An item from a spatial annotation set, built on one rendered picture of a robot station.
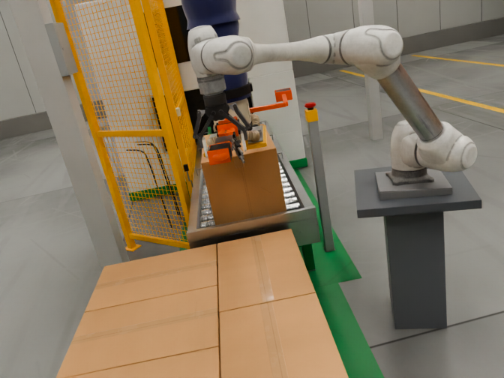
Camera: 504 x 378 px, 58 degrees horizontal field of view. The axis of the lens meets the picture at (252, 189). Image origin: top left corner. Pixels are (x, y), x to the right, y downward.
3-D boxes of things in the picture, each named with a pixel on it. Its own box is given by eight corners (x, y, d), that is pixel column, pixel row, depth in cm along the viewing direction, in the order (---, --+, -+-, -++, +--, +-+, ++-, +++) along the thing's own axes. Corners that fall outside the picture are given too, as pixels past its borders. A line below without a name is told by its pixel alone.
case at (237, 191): (215, 192, 305) (202, 135, 291) (273, 181, 306) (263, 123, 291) (216, 231, 249) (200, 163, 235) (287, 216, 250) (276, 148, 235)
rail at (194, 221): (202, 151, 465) (198, 133, 458) (207, 150, 465) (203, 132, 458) (194, 264, 249) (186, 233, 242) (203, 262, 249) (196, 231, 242)
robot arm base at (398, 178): (421, 169, 223) (421, 157, 222) (435, 181, 202) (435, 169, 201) (383, 172, 225) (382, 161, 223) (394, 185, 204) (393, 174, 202)
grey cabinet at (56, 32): (70, 73, 287) (55, 24, 277) (79, 71, 287) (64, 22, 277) (61, 76, 269) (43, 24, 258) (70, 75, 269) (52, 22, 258)
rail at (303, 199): (264, 139, 466) (261, 121, 459) (269, 137, 466) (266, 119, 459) (310, 240, 250) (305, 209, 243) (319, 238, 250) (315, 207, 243)
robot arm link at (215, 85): (198, 76, 153) (202, 93, 155) (194, 79, 145) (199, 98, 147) (224, 71, 152) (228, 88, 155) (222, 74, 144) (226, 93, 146)
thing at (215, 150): (212, 157, 162) (209, 145, 161) (232, 154, 162) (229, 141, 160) (209, 165, 155) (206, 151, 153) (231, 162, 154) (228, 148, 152)
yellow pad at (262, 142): (247, 131, 233) (245, 121, 231) (266, 127, 232) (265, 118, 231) (244, 150, 202) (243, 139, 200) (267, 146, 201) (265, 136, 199)
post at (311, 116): (323, 247, 320) (304, 109, 284) (333, 245, 320) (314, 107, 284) (325, 252, 314) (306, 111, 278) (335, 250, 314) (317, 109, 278)
